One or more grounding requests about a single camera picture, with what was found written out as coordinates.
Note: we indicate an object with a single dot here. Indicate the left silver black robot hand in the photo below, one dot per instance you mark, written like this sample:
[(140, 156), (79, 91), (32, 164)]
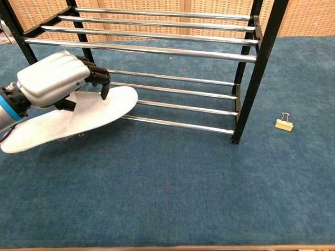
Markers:
[(52, 75)]

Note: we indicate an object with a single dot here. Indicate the white slipper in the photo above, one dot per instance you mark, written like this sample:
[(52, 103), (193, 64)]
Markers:
[(86, 117)]

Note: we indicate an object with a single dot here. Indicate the black chrome shoe rack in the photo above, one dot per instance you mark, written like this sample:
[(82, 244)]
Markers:
[(250, 99)]

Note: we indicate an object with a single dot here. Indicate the blue carpet table cover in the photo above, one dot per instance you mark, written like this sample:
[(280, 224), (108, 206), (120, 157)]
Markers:
[(167, 183)]

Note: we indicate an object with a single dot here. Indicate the yellow binder clip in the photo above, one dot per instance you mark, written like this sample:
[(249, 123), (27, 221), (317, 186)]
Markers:
[(284, 127)]

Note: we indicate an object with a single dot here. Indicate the woven rattan folding screen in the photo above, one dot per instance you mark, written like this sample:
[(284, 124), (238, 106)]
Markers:
[(308, 18)]

